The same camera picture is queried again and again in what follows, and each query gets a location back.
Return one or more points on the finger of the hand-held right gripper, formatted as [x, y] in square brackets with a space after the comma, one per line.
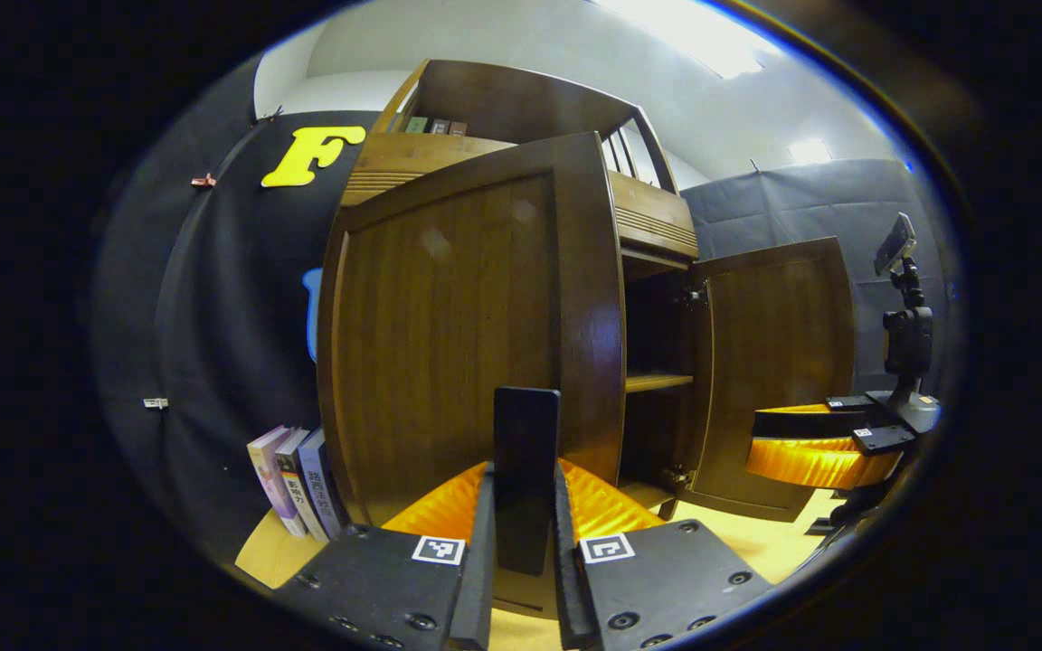
[801, 425]
[810, 461]

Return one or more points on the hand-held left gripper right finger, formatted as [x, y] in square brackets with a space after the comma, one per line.
[566, 588]

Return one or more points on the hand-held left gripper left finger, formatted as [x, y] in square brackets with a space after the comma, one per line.
[482, 579]

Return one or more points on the wooden shoe cabinet door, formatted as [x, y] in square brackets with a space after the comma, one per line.
[449, 344]
[774, 344]

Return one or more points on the wooden double-door shoe cabinet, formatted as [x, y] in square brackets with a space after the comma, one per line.
[657, 221]

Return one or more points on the metal door hinge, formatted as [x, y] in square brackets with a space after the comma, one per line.
[696, 292]
[677, 476]

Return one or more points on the black backdrop cloth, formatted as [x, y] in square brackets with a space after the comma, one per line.
[241, 298]
[132, 298]
[847, 208]

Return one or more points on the wooden inner shelf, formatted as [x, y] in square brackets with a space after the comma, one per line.
[657, 382]

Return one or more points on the blue-grey spine book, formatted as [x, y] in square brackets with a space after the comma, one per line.
[322, 484]

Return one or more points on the grey spine book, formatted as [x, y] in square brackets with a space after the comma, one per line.
[297, 488]

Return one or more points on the small ceiling light panel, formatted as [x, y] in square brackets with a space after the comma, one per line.
[810, 151]

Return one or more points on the pink cover book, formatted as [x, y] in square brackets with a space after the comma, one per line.
[269, 479]

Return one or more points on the large ceiling light panel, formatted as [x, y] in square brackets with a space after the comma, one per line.
[693, 32]

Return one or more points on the green book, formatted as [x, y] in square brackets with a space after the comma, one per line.
[416, 125]

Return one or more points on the red clip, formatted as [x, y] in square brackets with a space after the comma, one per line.
[203, 181]

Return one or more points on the black clip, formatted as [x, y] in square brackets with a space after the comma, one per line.
[266, 116]

